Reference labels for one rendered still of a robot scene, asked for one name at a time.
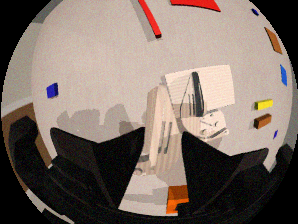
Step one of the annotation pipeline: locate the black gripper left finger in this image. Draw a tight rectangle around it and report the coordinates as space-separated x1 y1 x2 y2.
49 127 145 209

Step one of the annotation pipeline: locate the yellow flat bar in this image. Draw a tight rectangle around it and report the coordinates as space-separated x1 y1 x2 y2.
254 99 273 111

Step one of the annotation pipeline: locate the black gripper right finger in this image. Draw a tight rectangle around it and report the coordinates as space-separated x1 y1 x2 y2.
181 131 269 214

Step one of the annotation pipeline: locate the blue square tile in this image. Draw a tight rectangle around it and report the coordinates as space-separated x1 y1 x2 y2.
279 65 287 87

